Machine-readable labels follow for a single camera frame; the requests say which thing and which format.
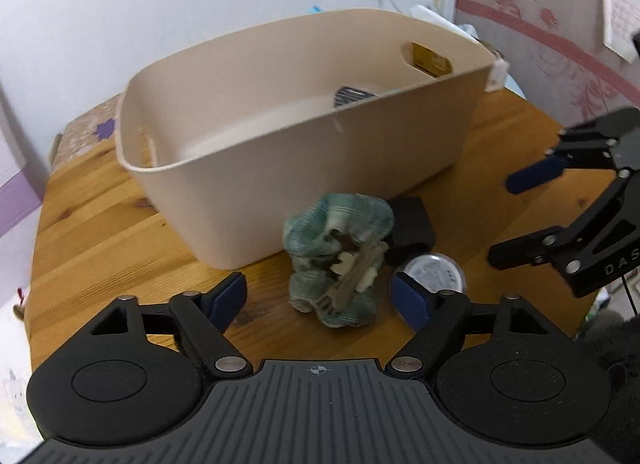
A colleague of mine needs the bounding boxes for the beige hair claw clip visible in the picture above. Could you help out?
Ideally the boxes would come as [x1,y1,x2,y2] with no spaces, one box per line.
[327,229,390,312]

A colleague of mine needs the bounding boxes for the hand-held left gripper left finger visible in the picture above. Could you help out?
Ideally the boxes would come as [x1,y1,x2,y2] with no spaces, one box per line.
[89,271,253,379]

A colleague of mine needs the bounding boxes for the green checked scrunchie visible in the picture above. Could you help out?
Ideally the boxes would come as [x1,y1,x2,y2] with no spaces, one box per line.
[283,193,396,329]

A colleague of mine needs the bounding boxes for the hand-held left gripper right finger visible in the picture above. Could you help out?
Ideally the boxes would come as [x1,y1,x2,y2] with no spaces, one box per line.
[387,271,576,379]

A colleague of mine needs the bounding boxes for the floral cushioned stool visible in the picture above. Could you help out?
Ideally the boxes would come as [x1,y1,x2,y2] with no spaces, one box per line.
[50,92,122,171]

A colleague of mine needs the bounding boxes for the beige plastic storage bin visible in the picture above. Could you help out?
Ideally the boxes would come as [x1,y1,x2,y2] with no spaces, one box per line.
[116,8,501,269]

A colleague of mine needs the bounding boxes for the white paper sheet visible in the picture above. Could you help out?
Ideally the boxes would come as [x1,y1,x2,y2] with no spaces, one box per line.
[407,4,483,42]

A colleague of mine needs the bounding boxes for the long black pink box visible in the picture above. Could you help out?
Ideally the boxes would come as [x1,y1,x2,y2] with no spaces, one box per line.
[332,86,379,110]

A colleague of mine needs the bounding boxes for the brown patterned tissue box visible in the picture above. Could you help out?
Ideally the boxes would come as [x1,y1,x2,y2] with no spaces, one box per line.
[411,42,510,93]

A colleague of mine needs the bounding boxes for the small black star box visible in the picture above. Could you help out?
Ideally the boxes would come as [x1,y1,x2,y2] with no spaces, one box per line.
[386,197,435,267]

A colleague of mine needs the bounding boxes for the white purple board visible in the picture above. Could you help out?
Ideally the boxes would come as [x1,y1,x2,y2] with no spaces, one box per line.
[0,88,51,245]

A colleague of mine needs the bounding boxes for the white cartoon bedding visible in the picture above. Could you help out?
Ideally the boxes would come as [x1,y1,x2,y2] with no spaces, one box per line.
[0,294,42,451]

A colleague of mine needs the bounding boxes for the round metal tin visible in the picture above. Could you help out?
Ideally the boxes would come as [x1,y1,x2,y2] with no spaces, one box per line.
[395,253,469,295]

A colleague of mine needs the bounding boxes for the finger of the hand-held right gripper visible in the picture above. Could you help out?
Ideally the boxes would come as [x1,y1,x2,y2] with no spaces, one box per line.
[488,175,632,271]
[506,108,640,195]

